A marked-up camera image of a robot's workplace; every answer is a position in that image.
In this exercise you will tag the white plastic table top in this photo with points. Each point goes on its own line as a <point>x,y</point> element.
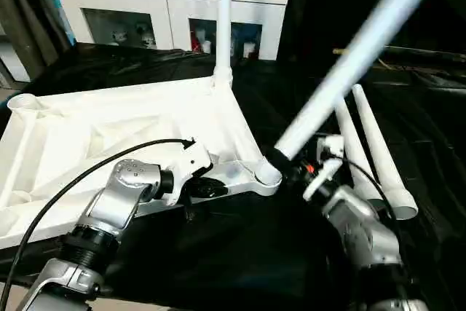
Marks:
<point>109,125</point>

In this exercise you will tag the grey curtain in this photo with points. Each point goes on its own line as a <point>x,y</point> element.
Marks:
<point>25,23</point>

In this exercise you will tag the white cabinet with glass doors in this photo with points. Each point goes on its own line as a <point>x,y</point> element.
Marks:
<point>164,5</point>

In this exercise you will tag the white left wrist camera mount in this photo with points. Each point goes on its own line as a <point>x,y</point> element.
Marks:
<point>193,158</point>

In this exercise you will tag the black mat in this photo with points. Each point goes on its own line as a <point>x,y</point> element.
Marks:
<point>236,252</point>

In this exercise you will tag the small tan block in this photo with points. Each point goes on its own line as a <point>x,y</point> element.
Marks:
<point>338,51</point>

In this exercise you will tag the white plastic table leg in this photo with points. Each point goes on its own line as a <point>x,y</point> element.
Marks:
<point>349,136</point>
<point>378,150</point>
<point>346,56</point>
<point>223,27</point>

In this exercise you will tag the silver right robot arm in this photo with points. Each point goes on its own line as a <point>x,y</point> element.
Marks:
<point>356,223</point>

